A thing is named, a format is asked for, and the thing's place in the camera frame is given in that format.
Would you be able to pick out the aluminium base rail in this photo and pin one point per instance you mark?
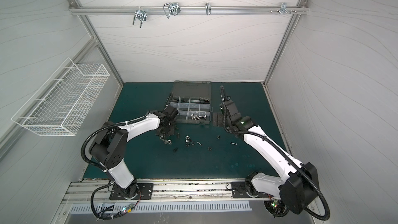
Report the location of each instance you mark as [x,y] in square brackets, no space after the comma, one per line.
[163,190]

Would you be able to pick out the white wire basket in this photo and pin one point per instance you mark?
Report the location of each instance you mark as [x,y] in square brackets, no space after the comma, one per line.
[60,106]

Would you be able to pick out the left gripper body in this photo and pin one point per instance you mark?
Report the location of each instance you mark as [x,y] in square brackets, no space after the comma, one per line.
[169,130]

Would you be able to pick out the white vent strip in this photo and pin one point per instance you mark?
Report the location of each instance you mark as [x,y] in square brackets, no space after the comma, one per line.
[168,207]

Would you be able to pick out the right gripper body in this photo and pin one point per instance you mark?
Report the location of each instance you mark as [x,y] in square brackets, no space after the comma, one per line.
[227,104]

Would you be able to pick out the small metal bracket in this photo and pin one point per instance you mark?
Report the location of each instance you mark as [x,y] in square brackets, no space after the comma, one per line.
[208,9]

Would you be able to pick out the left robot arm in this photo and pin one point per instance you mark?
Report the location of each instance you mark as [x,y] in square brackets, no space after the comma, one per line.
[105,148]

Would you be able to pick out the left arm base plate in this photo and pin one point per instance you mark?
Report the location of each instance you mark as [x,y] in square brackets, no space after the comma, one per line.
[140,190]

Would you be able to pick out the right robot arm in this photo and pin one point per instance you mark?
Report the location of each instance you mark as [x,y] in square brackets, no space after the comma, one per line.
[295,188]

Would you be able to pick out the grey compartment organizer box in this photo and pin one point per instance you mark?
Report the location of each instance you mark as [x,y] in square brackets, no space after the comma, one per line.
[192,97]

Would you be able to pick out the aluminium crossbar rail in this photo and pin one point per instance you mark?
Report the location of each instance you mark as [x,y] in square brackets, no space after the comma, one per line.
[185,10]

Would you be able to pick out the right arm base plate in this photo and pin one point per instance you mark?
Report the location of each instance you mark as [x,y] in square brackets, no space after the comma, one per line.
[239,190]

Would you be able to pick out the right metal rail clamp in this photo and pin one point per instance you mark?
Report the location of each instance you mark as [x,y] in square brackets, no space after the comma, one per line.
[283,10]

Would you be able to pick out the metal u-bolt clamp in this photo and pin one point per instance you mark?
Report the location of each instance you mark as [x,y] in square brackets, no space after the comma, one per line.
[171,9]
[139,17]

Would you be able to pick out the green table mat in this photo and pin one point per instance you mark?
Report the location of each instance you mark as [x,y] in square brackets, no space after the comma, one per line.
[147,157]

